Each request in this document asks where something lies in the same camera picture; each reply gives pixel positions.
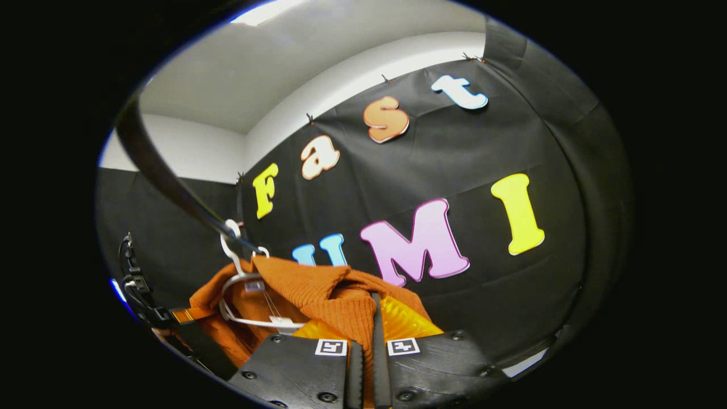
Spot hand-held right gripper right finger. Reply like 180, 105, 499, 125
371, 292, 513, 409

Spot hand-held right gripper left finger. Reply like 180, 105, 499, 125
227, 318, 365, 409

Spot orange corduroy jacket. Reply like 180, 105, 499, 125
187, 256, 432, 409

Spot white plastic hanger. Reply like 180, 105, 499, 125
218, 219, 308, 331

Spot black backdrop cloth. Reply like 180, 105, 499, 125
95, 17, 636, 393

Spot row of black cloth clips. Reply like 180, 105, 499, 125
235, 52, 487, 185

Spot long ceiling light panel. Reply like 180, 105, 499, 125
230, 0, 308, 27

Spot black clothes rail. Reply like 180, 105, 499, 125
115, 94, 265, 255

